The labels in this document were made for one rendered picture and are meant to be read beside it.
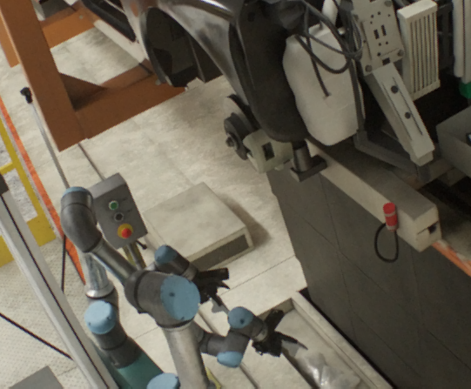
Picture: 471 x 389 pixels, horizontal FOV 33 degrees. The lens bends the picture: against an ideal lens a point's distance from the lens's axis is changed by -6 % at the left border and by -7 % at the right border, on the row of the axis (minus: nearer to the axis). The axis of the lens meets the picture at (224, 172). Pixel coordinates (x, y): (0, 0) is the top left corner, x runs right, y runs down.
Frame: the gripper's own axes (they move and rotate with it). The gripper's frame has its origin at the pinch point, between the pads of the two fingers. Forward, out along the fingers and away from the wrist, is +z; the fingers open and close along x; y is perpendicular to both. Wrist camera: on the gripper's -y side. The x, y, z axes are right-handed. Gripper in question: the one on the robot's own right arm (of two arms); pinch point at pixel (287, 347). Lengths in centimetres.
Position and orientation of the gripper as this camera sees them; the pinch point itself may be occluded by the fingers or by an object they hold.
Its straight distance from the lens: 287.5
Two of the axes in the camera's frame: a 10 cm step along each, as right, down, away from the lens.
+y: -2.5, 8.7, -4.3
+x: 8.4, -0.3, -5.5
